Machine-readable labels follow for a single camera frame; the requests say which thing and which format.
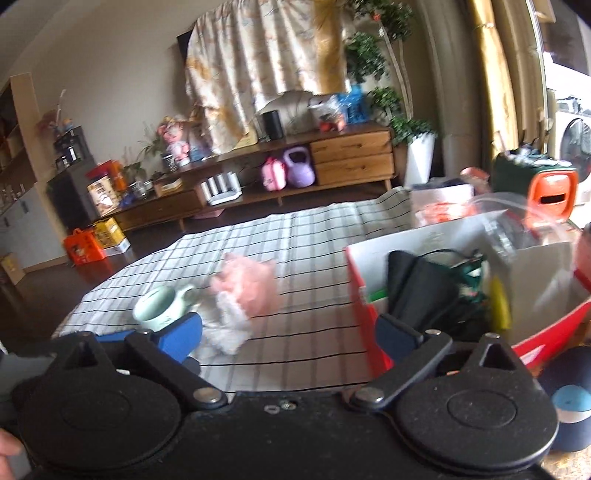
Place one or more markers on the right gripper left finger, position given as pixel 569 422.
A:
pixel 163 357

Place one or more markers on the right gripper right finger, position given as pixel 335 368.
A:
pixel 416 356

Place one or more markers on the pink white plush cloth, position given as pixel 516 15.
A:
pixel 241 291

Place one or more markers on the red cardboard box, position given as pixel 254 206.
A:
pixel 546 313

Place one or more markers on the clear plastic bag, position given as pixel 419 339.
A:
pixel 517 238

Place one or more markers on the green sponge block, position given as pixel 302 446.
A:
pixel 378 295

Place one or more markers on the white tote bag green handles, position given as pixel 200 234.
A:
pixel 479 289

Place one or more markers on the mint green mug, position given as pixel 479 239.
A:
pixel 160 306

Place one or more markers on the checkered tablecloth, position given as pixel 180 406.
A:
pixel 312 342

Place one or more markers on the yellow carton box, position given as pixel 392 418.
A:
pixel 110 237

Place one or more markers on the orange gift bag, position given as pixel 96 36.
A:
pixel 82 247

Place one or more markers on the white wifi router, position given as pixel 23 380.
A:
pixel 221 188

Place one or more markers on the black mini fridge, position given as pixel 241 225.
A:
pixel 69 195

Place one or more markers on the wooden tv cabinet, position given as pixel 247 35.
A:
pixel 359 154

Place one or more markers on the purple kettlebell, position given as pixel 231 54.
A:
pixel 300 174

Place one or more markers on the pink doll figure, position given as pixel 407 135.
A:
pixel 171 131

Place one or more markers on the yellow curtain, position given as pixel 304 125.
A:
pixel 498 85

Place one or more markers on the black cylinder speaker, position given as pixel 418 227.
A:
pixel 272 125

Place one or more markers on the washing machine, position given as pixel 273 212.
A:
pixel 570 140

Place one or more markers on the floral cloth covered tv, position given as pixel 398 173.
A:
pixel 242 55

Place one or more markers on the potted green tree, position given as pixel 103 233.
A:
pixel 375 54

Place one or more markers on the white standing air conditioner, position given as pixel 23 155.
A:
pixel 455 72

